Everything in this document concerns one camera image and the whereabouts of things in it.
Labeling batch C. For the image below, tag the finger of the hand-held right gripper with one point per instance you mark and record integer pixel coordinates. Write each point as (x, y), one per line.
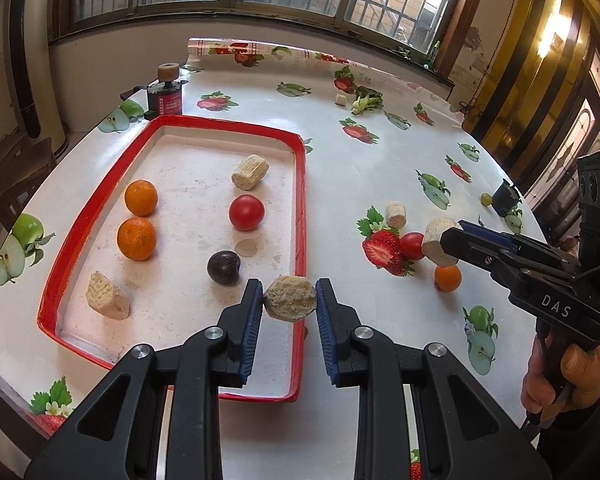
(490, 234)
(480, 252)

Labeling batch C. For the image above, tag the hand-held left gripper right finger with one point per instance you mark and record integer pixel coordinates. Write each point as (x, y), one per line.
(325, 330)

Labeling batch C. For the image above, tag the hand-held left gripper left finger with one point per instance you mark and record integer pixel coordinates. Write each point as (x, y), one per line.
(254, 330)

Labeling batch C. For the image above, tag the orange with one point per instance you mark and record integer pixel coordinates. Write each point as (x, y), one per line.
(141, 197)
(136, 238)
(448, 279)

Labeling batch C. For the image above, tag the dark purple plum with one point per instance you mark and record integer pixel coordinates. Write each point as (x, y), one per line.
(224, 267)

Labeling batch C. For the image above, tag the red tomato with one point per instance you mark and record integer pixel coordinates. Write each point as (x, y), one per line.
(411, 246)
(246, 212)

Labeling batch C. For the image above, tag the bread piece tray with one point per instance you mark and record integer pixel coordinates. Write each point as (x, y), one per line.
(107, 296)

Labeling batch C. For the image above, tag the red rimmed tray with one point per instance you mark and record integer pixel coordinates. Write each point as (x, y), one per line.
(190, 160)

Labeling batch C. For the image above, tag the person's right hand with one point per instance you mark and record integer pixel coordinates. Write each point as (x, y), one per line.
(585, 375)

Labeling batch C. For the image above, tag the green grape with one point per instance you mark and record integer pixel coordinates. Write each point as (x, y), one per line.
(486, 200)

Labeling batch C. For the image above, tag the black cup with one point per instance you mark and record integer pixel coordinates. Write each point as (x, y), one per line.
(506, 199)

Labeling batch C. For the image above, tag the golden framed door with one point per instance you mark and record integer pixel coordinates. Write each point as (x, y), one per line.
(530, 85)

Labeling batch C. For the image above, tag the green leafy vegetable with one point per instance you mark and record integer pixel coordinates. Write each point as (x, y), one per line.
(367, 102)

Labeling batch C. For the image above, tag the green bottle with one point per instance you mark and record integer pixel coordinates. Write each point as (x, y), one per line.
(436, 53)

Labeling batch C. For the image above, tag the tiny bread piece far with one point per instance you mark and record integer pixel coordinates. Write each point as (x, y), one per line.
(341, 99)

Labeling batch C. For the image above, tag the red jar with cork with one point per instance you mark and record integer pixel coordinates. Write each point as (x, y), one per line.
(165, 95)

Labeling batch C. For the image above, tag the wooden chair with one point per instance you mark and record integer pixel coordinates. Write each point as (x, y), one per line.
(10, 170)

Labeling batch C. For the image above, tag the standing air conditioner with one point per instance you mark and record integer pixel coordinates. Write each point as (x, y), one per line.
(25, 60)

